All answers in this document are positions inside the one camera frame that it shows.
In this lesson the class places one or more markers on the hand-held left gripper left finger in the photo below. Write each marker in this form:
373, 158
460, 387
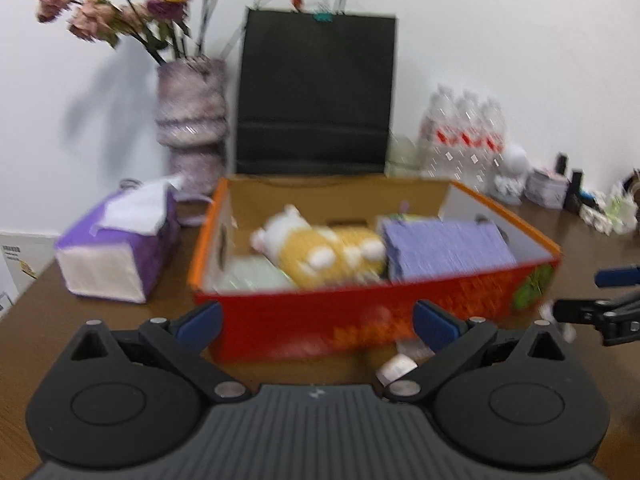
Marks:
200, 322

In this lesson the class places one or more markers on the small white packet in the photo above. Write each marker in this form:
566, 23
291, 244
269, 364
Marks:
397, 367

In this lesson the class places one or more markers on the mottled purple vase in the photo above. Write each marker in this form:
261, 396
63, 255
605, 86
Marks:
192, 120

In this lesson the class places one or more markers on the green binder clip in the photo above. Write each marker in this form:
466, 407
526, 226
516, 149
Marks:
323, 16

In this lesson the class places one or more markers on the purple cloth pack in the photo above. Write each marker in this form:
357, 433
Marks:
445, 250

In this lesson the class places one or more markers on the black paper bag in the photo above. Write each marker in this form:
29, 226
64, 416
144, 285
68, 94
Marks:
315, 95

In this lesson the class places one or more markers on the round grey tin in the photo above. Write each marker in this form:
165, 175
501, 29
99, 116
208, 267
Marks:
547, 187

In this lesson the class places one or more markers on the small crumpled white wrapper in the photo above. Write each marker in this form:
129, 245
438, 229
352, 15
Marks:
552, 312

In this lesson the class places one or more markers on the clear water bottle red label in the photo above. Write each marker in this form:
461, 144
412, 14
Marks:
440, 130
467, 135
492, 137

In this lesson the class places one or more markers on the purple tissue pack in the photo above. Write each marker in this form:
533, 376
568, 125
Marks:
115, 255

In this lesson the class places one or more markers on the white robot figurine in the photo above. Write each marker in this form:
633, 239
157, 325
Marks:
512, 170

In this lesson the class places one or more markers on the beige cloth pouch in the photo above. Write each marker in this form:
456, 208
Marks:
632, 182

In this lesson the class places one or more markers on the white and tan plush toy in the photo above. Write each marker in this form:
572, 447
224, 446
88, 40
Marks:
320, 250

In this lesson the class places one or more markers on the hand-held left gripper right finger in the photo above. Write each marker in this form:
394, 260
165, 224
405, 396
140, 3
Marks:
436, 325

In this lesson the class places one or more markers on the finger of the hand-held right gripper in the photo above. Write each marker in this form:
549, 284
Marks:
575, 311
617, 276

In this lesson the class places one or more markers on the red cardboard box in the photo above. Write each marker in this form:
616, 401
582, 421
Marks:
310, 325

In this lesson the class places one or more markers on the clear glass dome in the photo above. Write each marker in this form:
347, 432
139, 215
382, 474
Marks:
402, 155

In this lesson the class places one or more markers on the white cardboard box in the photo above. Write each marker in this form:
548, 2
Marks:
22, 270

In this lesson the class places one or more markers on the iridescent plastic bag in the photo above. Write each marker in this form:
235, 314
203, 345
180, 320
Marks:
252, 276

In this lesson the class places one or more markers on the black rectangular case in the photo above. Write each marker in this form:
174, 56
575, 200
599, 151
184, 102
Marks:
575, 190

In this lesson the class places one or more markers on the white plug adapters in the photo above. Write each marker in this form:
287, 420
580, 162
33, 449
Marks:
597, 217

